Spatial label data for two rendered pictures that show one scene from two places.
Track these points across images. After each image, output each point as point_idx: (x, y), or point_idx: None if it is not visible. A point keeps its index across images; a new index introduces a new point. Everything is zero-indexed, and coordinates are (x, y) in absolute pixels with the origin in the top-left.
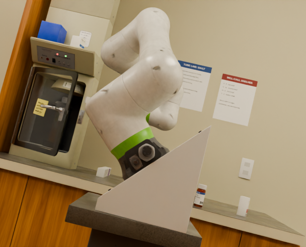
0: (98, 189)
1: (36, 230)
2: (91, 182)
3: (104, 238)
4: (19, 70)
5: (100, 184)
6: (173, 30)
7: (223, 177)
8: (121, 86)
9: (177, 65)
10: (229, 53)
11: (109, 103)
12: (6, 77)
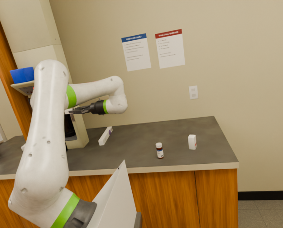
0: (94, 173)
1: None
2: (88, 170)
3: None
4: (22, 104)
5: (93, 169)
6: (108, 16)
7: (180, 103)
8: (15, 200)
9: (45, 173)
10: (154, 16)
11: (18, 210)
12: (15, 114)
